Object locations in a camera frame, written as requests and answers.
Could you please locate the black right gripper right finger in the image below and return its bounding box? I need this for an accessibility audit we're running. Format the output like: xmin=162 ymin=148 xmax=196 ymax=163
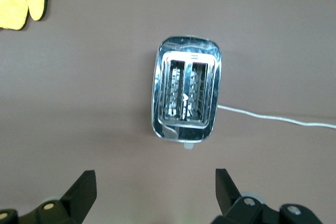
xmin=211 ymin=168 xmax=323 ymax=224

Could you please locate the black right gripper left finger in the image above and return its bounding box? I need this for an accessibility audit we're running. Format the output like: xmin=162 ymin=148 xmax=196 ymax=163
xmin=0 ymin=170 xmax=98 ymax=224

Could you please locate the brown table cover sheet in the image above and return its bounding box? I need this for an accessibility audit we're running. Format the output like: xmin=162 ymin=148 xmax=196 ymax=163
xmin=0 ymin=0 xmax=336 ymax=224

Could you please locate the white toaster power cable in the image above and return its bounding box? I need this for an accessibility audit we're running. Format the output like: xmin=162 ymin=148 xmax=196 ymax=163
xmin=217 ymin=104 xmax=336 ymax=130

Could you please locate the chrome and beige toaster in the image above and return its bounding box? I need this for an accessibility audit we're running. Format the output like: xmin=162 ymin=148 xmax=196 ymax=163
xmin=151 ymin=34 xmax=223 ymax=152

